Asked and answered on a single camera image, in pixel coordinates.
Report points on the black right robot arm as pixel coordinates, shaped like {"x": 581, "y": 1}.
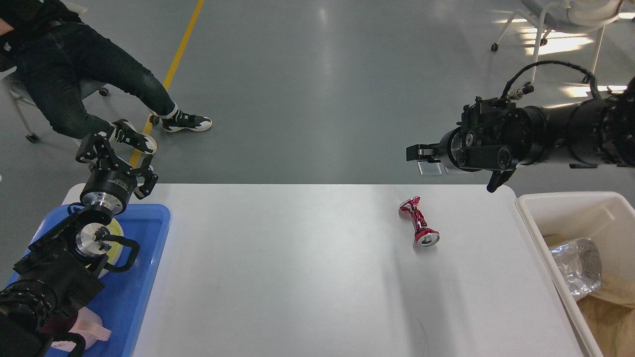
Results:
{"x": 498, "y": 136}

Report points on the white office chair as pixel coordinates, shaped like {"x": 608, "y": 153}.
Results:
{"x": 565, "y": 16}

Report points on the seated person in black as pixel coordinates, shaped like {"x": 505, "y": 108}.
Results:
{"x": 53, "y": 50}

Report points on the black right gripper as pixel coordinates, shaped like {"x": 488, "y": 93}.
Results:
{"x": 444, "y": 152}

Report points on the chair caster leg left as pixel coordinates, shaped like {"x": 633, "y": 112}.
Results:
{"x": 19, "y": 97}

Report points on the brown paper bag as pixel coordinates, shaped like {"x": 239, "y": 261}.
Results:
{"x": 610, "y": 315}

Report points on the crushed red can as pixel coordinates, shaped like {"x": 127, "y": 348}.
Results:
{"x": 424, "y": 236}

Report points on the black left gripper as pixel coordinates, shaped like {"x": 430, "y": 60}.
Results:
{"x": 107, "y": 186}

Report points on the pink mug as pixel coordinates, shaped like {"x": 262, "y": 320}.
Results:
{"x": 85, "y": 323}

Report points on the aluminium foil tray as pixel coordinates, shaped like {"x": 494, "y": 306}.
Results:
{"x": 579, "y": 263}

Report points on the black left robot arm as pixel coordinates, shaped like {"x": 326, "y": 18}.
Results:
{"x": 60, "y": 274}

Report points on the black white sneaker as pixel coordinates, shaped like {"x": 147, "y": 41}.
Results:
{"x": 184, "y": 121}
{"x": 125, "y": 133}

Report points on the yellow plastic plate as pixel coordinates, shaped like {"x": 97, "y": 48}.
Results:
{"x": 116, "y": 230}

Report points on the white plastic bin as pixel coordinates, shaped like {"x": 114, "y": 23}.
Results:
{"x": 604, "y": 217}

